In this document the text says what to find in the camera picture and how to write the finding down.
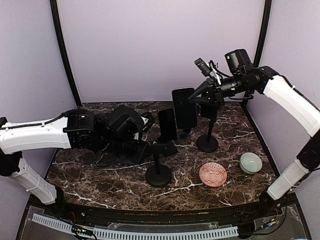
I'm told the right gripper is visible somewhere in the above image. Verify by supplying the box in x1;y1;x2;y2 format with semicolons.
189;72;253;106

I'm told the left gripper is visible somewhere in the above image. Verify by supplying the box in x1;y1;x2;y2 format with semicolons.
98;134;152;164

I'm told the black phone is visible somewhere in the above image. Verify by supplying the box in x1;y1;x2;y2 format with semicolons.
171;87;198;130
157;108;177;143

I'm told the purple phone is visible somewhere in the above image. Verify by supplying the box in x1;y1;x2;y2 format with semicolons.
200;104;219;120

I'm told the pole phone stand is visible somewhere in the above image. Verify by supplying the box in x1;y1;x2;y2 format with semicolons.
145;143;172;188
196;119;219;153

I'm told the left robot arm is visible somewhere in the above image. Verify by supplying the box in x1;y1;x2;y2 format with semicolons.
0;105;155;218

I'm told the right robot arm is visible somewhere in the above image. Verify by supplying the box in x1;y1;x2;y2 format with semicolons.
188;49;320;217

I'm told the black folding phone stand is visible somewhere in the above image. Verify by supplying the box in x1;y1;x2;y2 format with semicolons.
157;136;178;157

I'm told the pink patterned plate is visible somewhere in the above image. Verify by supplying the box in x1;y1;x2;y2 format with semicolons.
199;162;228;188

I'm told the pale green bowl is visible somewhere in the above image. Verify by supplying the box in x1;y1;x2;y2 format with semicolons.
239;152;263;175

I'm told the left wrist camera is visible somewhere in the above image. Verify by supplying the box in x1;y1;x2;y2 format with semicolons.
133;112;155;140

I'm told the white cable duct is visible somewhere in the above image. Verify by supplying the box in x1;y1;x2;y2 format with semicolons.
31;213;239;240

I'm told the left black frame post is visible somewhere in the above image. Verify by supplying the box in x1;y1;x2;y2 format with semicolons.
49;0;82;108

